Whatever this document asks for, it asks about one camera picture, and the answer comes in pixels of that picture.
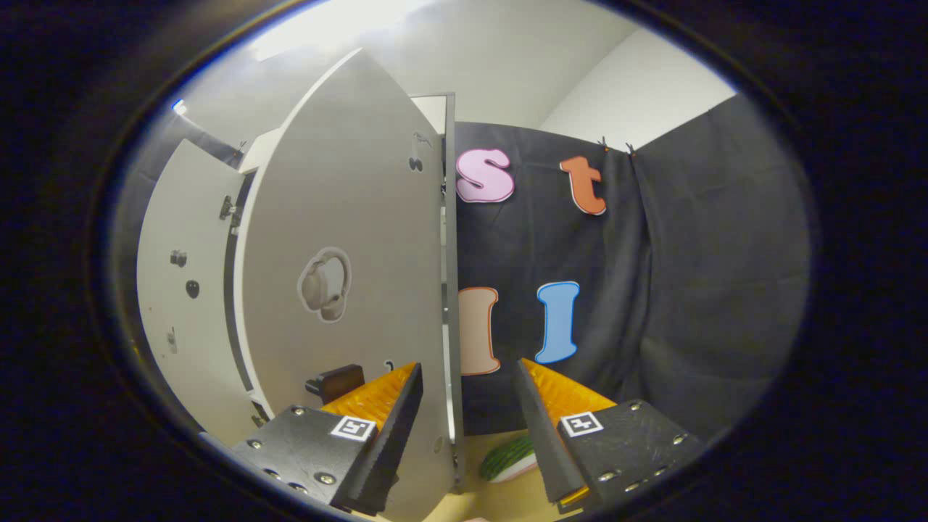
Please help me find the ceiling light panel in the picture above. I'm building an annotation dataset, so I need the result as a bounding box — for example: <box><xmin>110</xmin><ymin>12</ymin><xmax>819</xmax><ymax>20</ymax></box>
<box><xmin>250</xmin><ymin>0</ymin><xmax>436</xmax><ymax>62</ymax></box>

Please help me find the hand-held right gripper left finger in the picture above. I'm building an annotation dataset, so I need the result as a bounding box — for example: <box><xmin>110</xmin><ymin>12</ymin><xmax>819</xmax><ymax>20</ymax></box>
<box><xmin>231</xmin><ymin>362</ymin><xmax>424</xmax><ymax>517</ymax></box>

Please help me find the white and grey cabinet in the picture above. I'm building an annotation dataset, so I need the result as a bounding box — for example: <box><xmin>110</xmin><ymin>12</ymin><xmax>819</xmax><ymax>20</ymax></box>
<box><xmin>221</xmin><ymin>93</ymin><xmax>457</xmax><ymax>396</ymax></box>

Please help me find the green striped toy vegetable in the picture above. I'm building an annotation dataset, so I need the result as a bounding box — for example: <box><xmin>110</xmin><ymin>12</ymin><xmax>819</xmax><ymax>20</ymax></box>
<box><xmin>478</xmin><ymin>434</ymin><xmax>539</xmax><ymax>484</ymax></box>

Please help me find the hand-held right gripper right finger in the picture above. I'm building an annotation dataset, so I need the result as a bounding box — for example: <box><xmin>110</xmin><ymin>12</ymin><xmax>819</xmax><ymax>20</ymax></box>
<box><xmin>513</xmin><ymin>358</ymin><xmax>705</xmax><ymax>514</ymax></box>

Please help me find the white cabinet door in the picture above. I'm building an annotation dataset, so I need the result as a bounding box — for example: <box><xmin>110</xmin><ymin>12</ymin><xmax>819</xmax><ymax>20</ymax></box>
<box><xmin>233</xmin><ymin>47</ymin><xmax>465</xmax><ymax>522</ymax></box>
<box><xmin>136</xmin><ymin>138</ymin><xmax>256</xmax><ymax>447</ymax></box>

